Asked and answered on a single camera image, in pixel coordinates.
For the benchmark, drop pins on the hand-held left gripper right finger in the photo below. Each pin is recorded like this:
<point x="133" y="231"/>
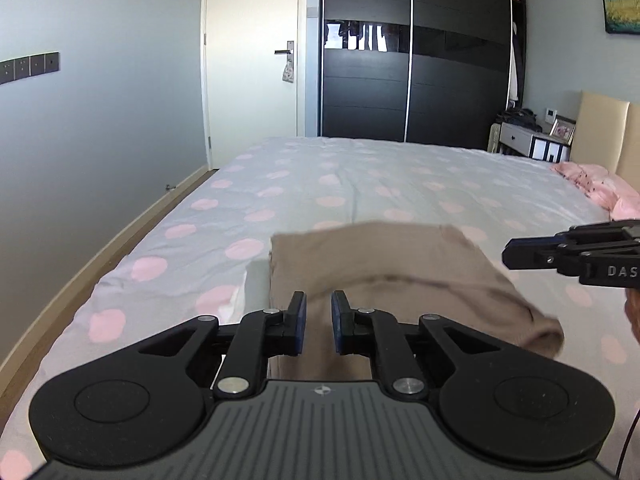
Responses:
<point x="339" y="322"/>

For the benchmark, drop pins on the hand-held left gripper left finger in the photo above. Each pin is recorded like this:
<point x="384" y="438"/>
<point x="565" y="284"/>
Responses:
<point x="299" y="322"/>

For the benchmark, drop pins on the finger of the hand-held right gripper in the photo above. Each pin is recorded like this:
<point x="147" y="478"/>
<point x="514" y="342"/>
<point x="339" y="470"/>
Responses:
<point x="525" y="254"/>
<point x="605" y="237"/>

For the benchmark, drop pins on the taupe shirt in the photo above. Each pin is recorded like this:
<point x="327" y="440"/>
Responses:
<point x="400" y="265"/>

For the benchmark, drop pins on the dark clothes pile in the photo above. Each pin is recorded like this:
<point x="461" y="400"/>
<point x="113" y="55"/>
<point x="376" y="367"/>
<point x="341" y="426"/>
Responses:
<point x="520" y="117"/>

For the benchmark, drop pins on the hanging clothes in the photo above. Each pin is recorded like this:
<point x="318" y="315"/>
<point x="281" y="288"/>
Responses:
<point x="516" y="50"/>

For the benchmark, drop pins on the person's right hand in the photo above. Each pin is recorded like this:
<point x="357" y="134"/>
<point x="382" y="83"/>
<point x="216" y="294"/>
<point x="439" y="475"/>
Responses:
<point x="634" y="315"/>

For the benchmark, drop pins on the pink dotted cloth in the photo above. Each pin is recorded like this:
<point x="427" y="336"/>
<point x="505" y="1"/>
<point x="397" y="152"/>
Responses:
<point x="580" y="180"/>

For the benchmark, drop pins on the beige padded headboard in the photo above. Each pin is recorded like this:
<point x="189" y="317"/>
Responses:
<point x="600" y="135"/>

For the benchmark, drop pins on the white nightstand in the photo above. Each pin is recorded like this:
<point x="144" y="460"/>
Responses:
<point x="520" y="137"/>

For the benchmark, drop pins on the black sliding wardrobe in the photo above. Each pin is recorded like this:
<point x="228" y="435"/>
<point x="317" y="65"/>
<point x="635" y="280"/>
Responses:
<point x="365" y="85"/>

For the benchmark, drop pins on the small hanging pouch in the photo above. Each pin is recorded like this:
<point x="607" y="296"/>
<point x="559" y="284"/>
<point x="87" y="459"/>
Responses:
<point x="288" y="70"/>

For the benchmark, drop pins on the white door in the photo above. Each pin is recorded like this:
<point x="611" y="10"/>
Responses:
<point x="250" y="60"/>

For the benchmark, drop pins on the photo frame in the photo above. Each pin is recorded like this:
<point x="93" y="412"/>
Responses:
<point x="562" y="130"/>

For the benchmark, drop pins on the white wall socket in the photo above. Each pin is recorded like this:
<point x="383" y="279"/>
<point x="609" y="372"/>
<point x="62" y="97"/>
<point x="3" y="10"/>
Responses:
<point x="550" y="113"/>

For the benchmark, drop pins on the framed wall painting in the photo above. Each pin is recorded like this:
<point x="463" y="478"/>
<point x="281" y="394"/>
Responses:
<point x="622" y="5"/>

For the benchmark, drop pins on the dark wall switch panel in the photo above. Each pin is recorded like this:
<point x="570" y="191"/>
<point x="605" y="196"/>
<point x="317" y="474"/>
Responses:
<point x="30" y="67"/>

